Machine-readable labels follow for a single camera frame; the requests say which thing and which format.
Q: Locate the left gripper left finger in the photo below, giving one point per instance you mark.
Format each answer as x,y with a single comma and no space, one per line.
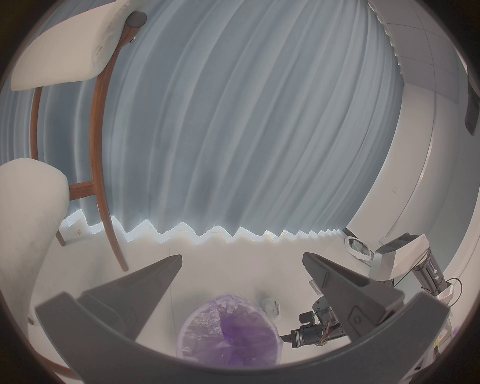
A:
142,296

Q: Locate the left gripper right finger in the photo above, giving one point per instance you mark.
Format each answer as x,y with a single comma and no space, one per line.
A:
345,296

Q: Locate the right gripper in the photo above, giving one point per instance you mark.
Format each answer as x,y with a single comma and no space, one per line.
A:
307,335

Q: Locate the purple plastic bag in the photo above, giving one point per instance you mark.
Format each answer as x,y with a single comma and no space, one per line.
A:
240,337

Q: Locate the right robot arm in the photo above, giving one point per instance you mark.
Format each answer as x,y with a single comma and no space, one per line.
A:
397,258

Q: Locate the crumpled white plastic wrapper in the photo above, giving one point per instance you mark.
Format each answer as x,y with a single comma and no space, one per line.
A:
270,307

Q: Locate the white rimmed green basin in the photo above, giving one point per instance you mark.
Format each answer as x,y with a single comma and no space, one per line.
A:
358,247

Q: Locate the wooden chair with white cushions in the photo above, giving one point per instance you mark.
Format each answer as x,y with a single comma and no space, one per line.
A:
30,232

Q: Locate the blue-green curtain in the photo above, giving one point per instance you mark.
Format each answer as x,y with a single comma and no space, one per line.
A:
243,112

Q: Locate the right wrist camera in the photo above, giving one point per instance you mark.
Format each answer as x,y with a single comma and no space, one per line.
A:
305,318

